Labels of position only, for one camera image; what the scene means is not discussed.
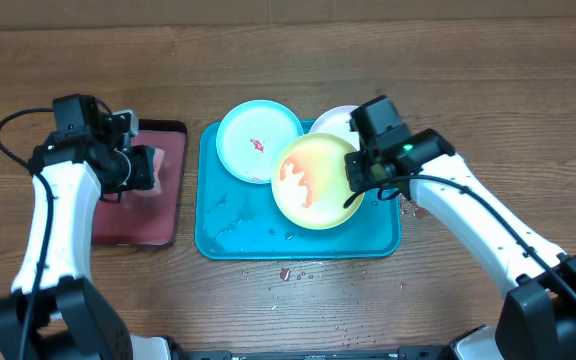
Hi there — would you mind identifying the orange green scrub sponge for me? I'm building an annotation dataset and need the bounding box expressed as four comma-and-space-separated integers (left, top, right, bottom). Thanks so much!
134, 148, 165, 197

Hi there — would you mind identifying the yellow-green plate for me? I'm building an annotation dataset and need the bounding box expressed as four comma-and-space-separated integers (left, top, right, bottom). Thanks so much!
271, 133, 364, 230

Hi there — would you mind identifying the light blue plate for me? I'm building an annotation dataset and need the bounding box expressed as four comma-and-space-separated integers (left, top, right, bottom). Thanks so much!
216, 99, 304, 184

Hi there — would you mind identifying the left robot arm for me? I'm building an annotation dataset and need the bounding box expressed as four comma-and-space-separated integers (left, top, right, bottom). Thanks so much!
0, 94, 185, 359

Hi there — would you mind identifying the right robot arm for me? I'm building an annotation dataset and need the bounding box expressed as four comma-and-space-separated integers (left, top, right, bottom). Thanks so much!
345, 96, 576, 359

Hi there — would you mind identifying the black tray with red water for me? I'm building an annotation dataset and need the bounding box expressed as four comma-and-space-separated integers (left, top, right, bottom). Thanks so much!
92, 120, 187, 246

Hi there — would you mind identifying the teal plastic tray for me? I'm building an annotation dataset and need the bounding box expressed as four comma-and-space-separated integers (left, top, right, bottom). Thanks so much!
195, 122, 402, 260

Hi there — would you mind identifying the white plate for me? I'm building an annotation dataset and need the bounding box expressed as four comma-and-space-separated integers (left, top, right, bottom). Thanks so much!
309, 105, 360, 151

